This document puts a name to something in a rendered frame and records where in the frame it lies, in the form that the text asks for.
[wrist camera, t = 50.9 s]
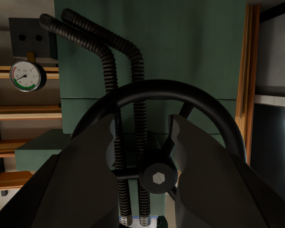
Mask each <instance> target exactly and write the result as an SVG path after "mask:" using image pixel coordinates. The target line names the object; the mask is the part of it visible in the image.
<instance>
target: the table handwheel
mask: <svg viewBox="0 0 285 228"><path fill-rule="evenodd" d="M150 98H166V99H173V100H178V101H181V102H184V104H183V106H182V108H181V110H180V113H179V115H180V116H182V117H184V118H185V119H187V120H188V119H189V117H190V115H191V113H192V111H193V109H194V107H195V108H197V109H198V110H200V111H201V112H203V113H204V114H205V115H206V116H207V117H208V118H209V119H210V120H211V121H212V122H213V123H214V124H215V126H216V127H217V129H218V130H219V132H220V134H221V136H222V138H223V141H224V143H225V147H226V150H227V151H228V152H229V153H230V154H238V155H239V156H240V157H241V158H242V159H243V160H244V161H245V162H246V163H247V155H246V149H245V144H244V140H243V138H242V134H241V132H240V130H239V127H238V125H237V124H236V122H235V120H234V118H233V117H232V116H231V114H230V113H229V112H228V111H227V109H226V108H225V107H224V106H223V105H222V104H221V103H220V102H219V101H217V100H216V99H215V98H214V97H213V96H211V95H210V94H208V93H206V92H205V91H203V90H201V89H199V88H197V87H195V86H192V85H189V84H186V83H183V82H180V81H173V80H165V79H152V80H143V81H137V82H133V83H130V84H127V85H124V86H122V87H119V88H117V89H115V90H113V91H111V92H110V93H108V94H106V95H105V96H103V97H102V98H101V99H99V100H98V101H97V102H96V103H94V104H93V105H92V106H91V107H90V108H89V109H88V110H87V112H86V113H85V114H84V115H83V117H82V118H81V119H80V121H79V123H78V124H77V126H76V128H75V130H74V132H73V134H72V136H71V139H70V141H71V140H72V139H74V138H75V137H76V136H77V135H79V134H80V133H81V132H83V131H84V130H86V129H87V128H89V127H90V126H91V125H93V124H95V123H96V122H97V121H98V117H99V116H100V115H101V114H102V113H103V112H104V111H107V110H109V109H114V110H118V109H119V108H121V107H123V106H125V105H127V104H130V103H132V102H135V101H139V100H144V99H150ZM147 147H148V148H147V150H146V152H145V153H143V154H142V156H141V157H140V159H139V163H138V166H137V167H131V168H124V169H117V170H111V171H112V172H113V173H114V174H115V175H116V178H117V180H122V179H133V178H139V182H140V184H141V186H142V187H143V189H145V190H146V191H148V192H149V193H152V194H163V193H166V192H167V193H168V194H169V195H170V197H171V198H172V199H173V200H174V201H175V198H176V191H177V187H176V186H175V184H176V182H177V179H178V171H177V168H176V166H175V164H174V162H173V160H172V157H171V154H172V152H173V150H174V147H175V143H174V142H173V140H172V139H171V138H170V137H169V136H168V137H167V139H166V141H165V143H164V145H163V146H162V148H161V147H160V145H159V142H158V139H157V137H156V134H155V133H154V132H151V131H148V132H147Z"/></svg>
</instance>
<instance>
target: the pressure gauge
mask: <svg viewBox="0 0 285 228"><path fill-rule="evenodd" d="M24 75H26V76H27V77H23V76H24ZM9 77H10V80H11V83H12V84H13V85H14V87H16V88H17V89H18V90H20V91H24V92H30V91H36V90H39V89H41V88H43V87H44V86H45V84H46V81H47V75H46V72H45V70H44V69H43V67H42V66H40V65H39V64H37V63H36V58H35V53H33V52H28V53H27V61H26V60H21V61H18V62H16V63H14V64H13V65H12V67H11V69H10V71H9ZM21 77H23V78H21ZM19 78H21V79H19ZM17 79H19V80H17Z"/></svg>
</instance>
